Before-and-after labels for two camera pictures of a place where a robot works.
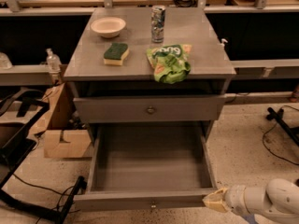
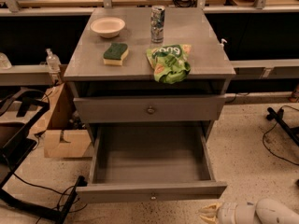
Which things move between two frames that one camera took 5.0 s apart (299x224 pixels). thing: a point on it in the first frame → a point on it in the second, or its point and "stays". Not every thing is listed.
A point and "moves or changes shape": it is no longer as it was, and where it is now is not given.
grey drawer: x=145 y=167 moves or changes shape
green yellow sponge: x=115 y=53 stays
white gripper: x=234 y=197 → x=229 y=213
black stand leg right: x=293 y=132 stays
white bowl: x=108 y=26 stays
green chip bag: x=169 y=62 stays
